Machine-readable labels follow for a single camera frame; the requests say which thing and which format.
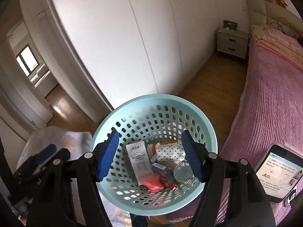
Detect white blue mask box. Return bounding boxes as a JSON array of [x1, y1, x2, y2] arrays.
[[126, 141, 154, 185]]

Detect pink bed cover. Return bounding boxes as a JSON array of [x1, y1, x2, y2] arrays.
[[165, 37, 303, 225]]

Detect black dotted white paper bag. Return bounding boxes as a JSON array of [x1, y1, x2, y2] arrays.
[[156, 141, 185, 164]]

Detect teal plastic laundry basket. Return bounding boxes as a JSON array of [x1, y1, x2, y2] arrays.
[[91, 94, 218, 216]]

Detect pink small packet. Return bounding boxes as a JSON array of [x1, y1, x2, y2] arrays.
[[143, 175, 164, 193]]

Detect round floral tablecloth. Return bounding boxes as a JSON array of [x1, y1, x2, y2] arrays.
[[16, 125, 133, 227]]

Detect smartphone with lit screen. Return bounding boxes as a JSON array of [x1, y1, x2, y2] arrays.
[[256, 142, 302, 203]]

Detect red white paper cup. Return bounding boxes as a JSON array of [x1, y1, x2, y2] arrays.
[[146, 143, 162, 163]]

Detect beige bedside table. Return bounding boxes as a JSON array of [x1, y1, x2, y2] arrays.
[[217, 28, 249, 59]]

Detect colourful blue snack packet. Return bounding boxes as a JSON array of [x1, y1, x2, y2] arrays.
[[151, 162, 171, 177]]

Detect beige padded headboard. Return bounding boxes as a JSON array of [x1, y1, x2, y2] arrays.
[[247, 0, 302, 36]]

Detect white wardrobe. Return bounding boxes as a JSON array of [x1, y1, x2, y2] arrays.
[[50, 0, 218, 108]]

